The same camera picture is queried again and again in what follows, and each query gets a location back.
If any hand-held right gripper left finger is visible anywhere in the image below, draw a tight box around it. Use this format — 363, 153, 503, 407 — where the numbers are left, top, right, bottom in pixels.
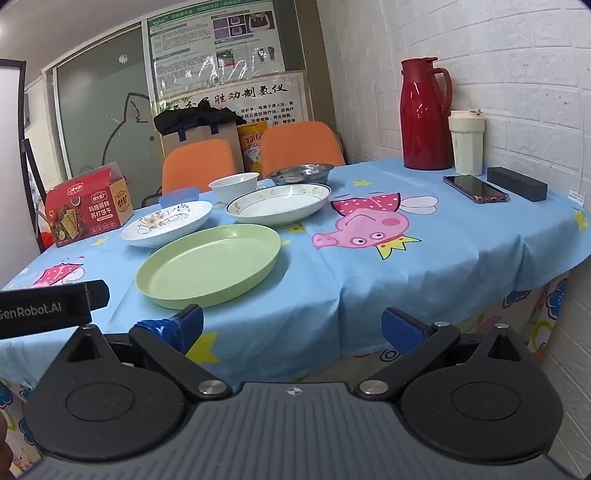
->
65, 304, 233, 401

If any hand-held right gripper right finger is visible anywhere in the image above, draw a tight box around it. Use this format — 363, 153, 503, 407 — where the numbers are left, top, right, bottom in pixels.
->
353, 307, 532, 401

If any green plastic plate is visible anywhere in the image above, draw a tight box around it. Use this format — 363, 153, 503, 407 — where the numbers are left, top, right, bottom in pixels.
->
135, 224, 282, 310

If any white floral plate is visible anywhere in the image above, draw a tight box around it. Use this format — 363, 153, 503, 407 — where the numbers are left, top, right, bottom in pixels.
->
121, 200, 213, 248

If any white ceramic bowl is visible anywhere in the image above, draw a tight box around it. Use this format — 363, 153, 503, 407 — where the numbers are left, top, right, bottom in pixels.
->
208, 172, 260, 204

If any white oval plate patterned rim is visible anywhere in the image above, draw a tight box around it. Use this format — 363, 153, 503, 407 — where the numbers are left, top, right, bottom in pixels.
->
226, 183, 331, 227

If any stainless steel bowl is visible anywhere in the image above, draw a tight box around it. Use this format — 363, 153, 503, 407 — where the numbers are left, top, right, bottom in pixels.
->
266, 164, 334, 186

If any blue cartoon tablecloth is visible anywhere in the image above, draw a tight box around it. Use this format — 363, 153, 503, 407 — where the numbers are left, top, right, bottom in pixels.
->
0, 157, 591, 393

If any red cracker box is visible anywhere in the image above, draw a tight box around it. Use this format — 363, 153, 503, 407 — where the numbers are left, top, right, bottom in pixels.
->
45, 162, 135, 248

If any black easel stand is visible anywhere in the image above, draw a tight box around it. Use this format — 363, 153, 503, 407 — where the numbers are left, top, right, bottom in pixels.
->
21, 138, 48, 252

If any whiteboard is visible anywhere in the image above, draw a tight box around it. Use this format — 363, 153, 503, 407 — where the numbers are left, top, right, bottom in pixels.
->
0, 59, 27, 278

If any floral table cover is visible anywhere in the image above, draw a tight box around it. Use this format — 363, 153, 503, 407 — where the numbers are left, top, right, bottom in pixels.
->
0, 274, 570, 478

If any orange chair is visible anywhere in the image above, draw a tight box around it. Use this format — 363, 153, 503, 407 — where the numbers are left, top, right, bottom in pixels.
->
260, 121, 346, 180
161, 138, 244, 195

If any smartphone in clear case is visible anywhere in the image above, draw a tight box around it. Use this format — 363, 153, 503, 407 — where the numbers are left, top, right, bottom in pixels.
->
443, 174, 510, 204

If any black rectangular case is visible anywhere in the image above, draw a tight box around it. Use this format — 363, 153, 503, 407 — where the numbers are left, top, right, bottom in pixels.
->
487, 167, 549, 202

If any yellow snack bag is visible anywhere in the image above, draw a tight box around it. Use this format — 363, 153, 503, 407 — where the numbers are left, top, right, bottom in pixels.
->
237, 122, 269, 174

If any cream white tumbler cup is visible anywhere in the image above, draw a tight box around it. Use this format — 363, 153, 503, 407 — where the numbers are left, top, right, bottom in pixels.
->
448, 110, 488, 176

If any brown paper bag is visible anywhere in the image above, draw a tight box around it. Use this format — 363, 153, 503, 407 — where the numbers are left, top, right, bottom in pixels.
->
159, 121, 245, 174

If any black cloth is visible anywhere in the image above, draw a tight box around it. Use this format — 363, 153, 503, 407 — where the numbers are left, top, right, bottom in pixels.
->
154, 104, 247, 137

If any red thermos jug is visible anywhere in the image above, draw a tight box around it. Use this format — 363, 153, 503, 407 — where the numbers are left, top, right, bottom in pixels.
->
400, 57, 454, 171

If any frosted glass panel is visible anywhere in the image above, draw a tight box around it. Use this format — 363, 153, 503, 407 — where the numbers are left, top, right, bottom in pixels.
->
55, 23, 162, 195

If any calligraphy wall poster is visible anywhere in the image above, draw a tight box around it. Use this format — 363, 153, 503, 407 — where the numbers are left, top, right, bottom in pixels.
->
154, 69, 315, 134

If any green bordered wall poster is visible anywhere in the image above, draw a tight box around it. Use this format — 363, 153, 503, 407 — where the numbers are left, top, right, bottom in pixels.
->
148, 0, 305, 100

